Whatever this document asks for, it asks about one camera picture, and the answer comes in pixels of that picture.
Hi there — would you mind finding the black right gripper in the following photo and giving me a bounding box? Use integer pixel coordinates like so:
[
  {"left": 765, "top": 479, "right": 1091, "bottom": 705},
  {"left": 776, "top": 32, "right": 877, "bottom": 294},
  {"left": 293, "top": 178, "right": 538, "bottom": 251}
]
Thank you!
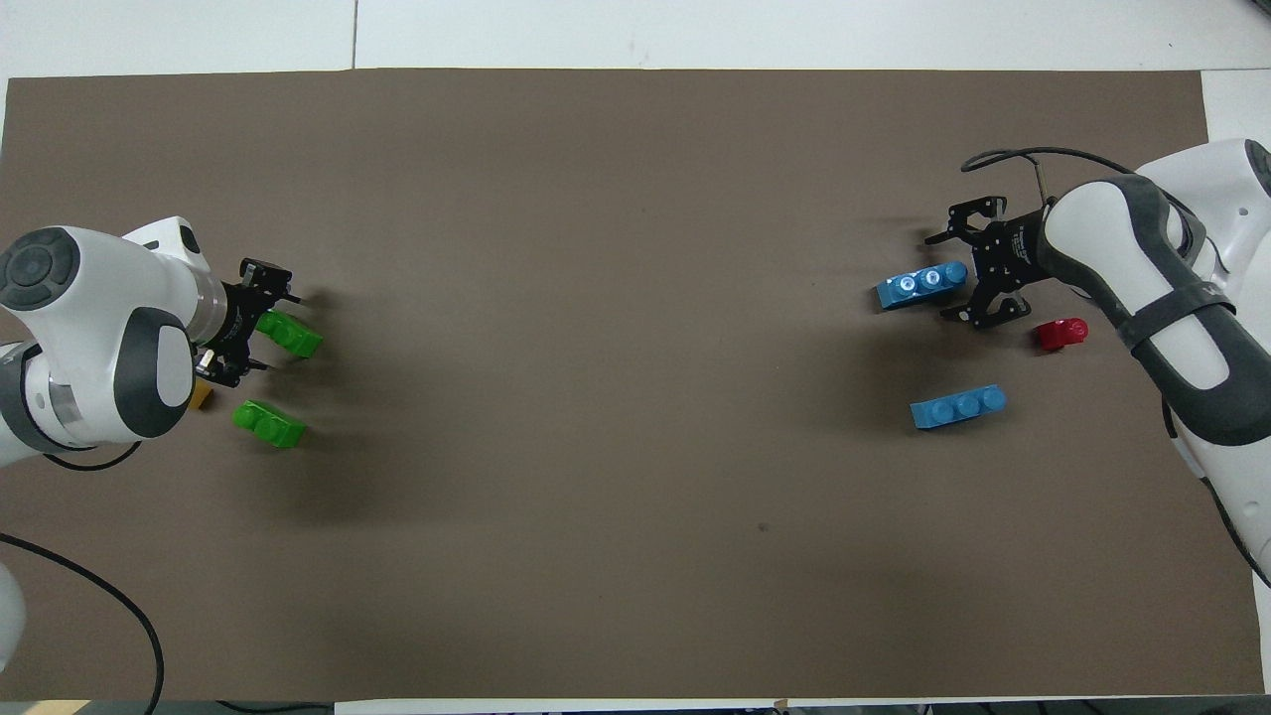
[{"left": 923, "top": 195, "right": 1056, "bottom": 333}]

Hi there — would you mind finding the red one-stud toy brick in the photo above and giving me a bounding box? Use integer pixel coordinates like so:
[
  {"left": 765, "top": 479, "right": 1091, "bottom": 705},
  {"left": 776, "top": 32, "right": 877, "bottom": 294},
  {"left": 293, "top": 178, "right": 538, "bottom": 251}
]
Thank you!
[{"left": 1037, "top": 318, "right": 1089, "bottom": 354}]

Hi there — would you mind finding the blue three-stud toy brick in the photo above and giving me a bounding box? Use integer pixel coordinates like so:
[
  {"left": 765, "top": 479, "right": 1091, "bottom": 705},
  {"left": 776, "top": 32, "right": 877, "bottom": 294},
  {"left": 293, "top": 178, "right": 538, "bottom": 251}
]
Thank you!
[
  {"left": 874, "top": 260, "right": 970, "bottom": 312},
  {"left": 910, "top": 385, "right": 1008, "bottom": 431}
]

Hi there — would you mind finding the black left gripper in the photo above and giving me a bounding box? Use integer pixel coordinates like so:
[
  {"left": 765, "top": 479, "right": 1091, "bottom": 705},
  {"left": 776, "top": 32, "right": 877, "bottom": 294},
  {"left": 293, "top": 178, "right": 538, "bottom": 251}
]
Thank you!
[{"left": 195, "top": 257, "right": 304, "bottom": 390}]

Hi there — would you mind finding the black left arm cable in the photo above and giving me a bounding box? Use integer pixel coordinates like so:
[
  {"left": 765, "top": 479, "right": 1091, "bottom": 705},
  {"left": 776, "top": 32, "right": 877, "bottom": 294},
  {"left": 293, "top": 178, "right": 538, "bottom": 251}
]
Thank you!
[{"left": 0, "top": 437, "right": 165, "bottom": 715}]

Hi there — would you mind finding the brown paper table mat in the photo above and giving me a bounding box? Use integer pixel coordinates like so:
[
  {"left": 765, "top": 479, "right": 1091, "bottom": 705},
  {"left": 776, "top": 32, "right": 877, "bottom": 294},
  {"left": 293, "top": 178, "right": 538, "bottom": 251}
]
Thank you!
[{"left": 0, "top": 68, "right": 1267, "bottom": 701}]

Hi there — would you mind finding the green two-stud toy brick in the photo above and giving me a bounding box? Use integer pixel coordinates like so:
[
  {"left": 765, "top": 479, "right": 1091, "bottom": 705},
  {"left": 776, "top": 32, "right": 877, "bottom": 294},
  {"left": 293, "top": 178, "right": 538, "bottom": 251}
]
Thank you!
[
  {"left": 255, "top": 311, "right": 325, "bottom": 360},
  {"left": 231, "top": 399, "right": 308, "bottom": 450}
]

